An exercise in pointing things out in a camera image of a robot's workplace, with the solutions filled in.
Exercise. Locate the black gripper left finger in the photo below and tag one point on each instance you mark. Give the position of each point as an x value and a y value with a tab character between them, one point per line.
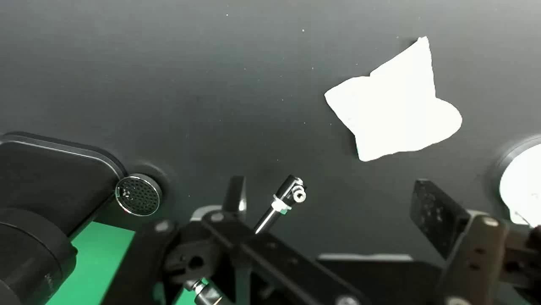
225	248

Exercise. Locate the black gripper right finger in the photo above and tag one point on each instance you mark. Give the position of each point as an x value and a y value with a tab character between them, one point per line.
440	218

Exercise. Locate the white towel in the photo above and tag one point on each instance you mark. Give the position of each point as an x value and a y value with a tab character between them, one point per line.
397	111

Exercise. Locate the black articulated clamp stand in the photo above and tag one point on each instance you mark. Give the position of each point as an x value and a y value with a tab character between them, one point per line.
279	204

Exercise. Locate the black round disc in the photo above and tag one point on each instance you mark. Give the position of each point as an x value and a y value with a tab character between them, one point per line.
137	196

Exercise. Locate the green backdrop curtain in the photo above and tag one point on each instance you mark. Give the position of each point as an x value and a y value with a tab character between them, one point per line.
95	260

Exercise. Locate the black coffee machine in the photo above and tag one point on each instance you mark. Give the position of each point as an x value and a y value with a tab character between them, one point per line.
44	181

